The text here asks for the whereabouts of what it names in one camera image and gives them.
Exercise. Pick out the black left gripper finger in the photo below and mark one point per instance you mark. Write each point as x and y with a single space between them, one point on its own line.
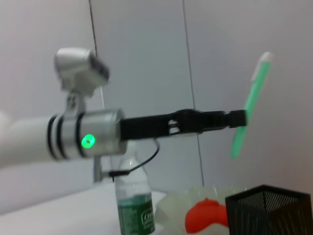
237 118

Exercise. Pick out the clear green-label water bottle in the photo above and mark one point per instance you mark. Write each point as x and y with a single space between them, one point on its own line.
134 210

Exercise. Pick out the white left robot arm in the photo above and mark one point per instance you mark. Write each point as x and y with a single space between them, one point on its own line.
29 139

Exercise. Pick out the black mesh pen holder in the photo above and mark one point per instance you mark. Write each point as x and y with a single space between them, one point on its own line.
269 215

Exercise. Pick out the red apple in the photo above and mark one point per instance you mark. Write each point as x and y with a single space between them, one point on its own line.
203 218

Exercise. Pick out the translucent wavy fruit plate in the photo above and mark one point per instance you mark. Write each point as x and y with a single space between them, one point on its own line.
171 208

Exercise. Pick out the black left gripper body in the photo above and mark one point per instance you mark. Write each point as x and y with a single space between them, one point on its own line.
151 127

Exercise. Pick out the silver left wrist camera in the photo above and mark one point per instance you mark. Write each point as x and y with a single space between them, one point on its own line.
75 68

